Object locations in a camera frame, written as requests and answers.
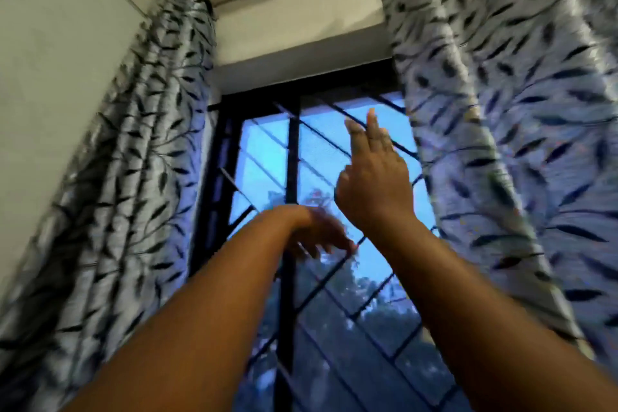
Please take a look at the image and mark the person's left hand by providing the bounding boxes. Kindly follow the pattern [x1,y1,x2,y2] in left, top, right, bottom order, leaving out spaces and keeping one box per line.
[288,205,359,261]

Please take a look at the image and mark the person's right hand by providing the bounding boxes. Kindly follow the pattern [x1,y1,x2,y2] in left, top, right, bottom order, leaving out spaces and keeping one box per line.
[334,108,419,235]

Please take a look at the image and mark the person's right forearm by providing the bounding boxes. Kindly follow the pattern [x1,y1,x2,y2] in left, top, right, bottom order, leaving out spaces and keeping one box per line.
[369,215,618,412]

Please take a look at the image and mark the person's left forearm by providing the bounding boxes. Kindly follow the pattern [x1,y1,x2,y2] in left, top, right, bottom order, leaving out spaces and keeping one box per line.
[62,206,296,412]

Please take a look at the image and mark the black metal window grille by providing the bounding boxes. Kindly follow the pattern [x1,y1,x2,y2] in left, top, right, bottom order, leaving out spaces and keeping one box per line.
[217,94,464,412]

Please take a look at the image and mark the green trees outside window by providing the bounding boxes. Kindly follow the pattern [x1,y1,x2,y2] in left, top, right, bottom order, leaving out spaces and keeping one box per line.
[234,189,471,412]

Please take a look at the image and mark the white leaf-print curtain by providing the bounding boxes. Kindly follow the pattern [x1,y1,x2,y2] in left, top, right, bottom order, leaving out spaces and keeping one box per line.
[372,0,618,381]
[0,0,217,412]

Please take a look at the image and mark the black window frame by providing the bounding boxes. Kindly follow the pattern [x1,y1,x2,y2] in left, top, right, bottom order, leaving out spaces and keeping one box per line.
[188,58,401,412]

